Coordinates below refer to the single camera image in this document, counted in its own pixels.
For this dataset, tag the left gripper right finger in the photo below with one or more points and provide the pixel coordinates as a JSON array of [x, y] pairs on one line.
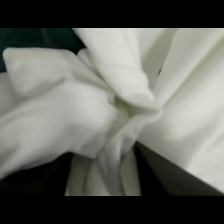
[[166, 181]]

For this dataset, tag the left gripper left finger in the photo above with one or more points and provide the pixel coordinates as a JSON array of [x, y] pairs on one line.
[[40, 181]]

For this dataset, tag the white shirt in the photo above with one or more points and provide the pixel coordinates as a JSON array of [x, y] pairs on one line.
[[83, 110]]

